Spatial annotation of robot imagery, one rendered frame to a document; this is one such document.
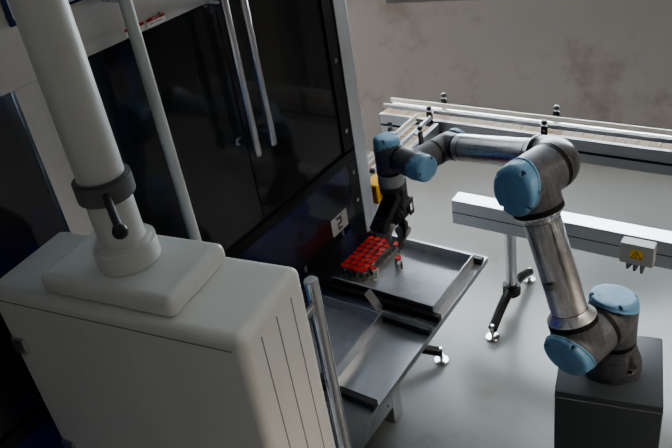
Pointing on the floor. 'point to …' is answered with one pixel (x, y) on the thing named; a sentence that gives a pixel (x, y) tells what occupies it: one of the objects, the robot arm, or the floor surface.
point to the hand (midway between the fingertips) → (395, 245)
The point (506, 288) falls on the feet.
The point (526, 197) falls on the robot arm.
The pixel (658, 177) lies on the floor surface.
